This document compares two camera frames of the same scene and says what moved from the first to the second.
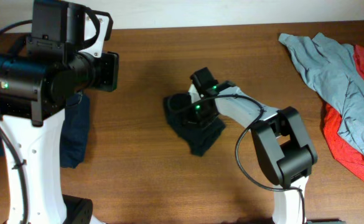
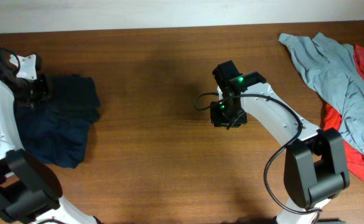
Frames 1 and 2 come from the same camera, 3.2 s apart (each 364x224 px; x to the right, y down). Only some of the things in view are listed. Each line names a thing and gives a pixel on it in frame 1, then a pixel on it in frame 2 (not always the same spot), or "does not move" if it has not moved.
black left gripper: [111, 65] to [42, 80]
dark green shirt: [199, 135] to [78, 93]
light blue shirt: [334, 67] does not move
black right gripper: [189, 119] to [218, 120]
